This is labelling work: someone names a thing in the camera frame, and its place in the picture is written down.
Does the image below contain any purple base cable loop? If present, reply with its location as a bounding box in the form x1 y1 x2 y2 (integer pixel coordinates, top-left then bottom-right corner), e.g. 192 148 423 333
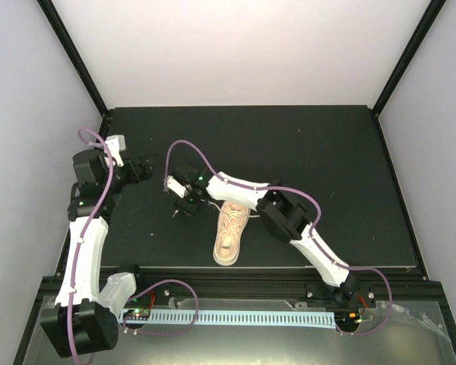
121 279 199 338

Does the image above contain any black front frame rail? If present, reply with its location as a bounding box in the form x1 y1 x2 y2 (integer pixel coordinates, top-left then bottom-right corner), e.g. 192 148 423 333
35 265 447 306

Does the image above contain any white shoelace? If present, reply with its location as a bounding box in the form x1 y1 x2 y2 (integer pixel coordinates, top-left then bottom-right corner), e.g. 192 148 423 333
207 202 259 230

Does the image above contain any right small circuit board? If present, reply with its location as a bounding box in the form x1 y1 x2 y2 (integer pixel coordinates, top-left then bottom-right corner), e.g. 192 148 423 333
335 311 374 324

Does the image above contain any black aluminium frame post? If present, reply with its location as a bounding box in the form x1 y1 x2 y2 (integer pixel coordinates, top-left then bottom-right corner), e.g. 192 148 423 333
36 0 109 116
372 0 447 118

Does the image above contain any light blue slotted cable duct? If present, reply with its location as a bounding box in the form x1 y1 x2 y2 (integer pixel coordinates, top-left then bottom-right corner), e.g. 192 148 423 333
118 309 336 329

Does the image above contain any white beige sneaker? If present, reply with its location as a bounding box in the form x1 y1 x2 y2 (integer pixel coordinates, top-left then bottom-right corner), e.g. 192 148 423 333
213 215 247 266

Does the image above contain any left small circuit board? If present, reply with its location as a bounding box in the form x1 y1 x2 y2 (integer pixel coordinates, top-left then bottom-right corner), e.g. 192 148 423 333
122 308 150 321

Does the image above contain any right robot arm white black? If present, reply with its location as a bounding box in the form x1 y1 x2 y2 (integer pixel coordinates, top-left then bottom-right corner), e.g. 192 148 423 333
164 162 359 307

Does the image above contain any small circuit board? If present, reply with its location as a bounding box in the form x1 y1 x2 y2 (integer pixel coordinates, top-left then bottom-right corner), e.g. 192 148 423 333
335 311 374 324
122 308 150 321

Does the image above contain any black aluminium frame right post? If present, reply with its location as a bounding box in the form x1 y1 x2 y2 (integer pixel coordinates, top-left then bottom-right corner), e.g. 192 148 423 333
372 0 447 118

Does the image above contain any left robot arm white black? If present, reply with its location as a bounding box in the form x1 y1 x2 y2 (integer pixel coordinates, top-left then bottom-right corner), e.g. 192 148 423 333
40 149 157 358

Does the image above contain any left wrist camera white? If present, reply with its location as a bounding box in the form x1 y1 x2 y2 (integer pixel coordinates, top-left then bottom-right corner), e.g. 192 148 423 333
106 135 126 167

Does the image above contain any black aluminium frame left post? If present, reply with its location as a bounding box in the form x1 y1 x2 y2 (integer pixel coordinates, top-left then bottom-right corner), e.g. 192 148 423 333
36 0 109 116

